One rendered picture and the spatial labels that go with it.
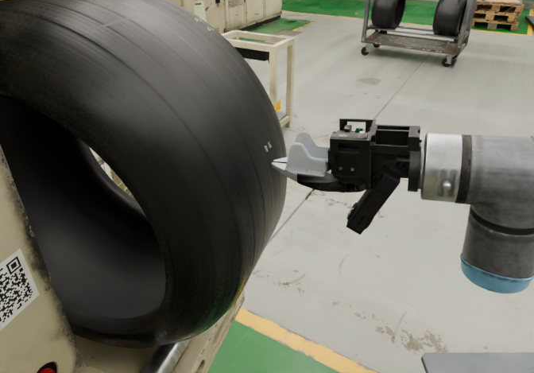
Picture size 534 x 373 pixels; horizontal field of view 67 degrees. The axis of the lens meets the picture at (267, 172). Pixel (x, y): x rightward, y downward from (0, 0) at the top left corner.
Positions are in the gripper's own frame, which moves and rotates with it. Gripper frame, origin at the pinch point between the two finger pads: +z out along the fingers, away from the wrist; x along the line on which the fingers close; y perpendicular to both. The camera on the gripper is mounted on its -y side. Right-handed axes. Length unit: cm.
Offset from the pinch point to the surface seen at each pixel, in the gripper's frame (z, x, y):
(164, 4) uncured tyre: 17.1, -3.9, 24.0
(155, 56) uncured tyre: 10.9, 9.6, 19.8
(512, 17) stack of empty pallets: -159, -791, -125
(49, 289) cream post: 22.6, 26.4, -4.8
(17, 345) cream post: 23.0, 32.5, -8.0
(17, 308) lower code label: 22.4, 30.8, -3.4
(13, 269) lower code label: 21.9, 29.5, 1.5
